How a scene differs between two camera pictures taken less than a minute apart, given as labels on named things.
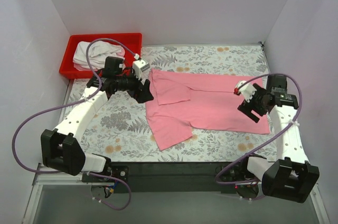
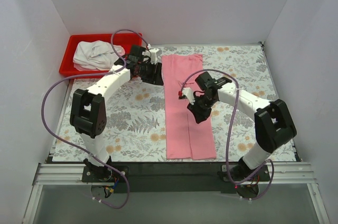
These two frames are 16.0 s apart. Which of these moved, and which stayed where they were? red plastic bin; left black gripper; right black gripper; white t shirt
Moved: left black gripper; right black gripper
Stayed: red plastic bin; white t shirt
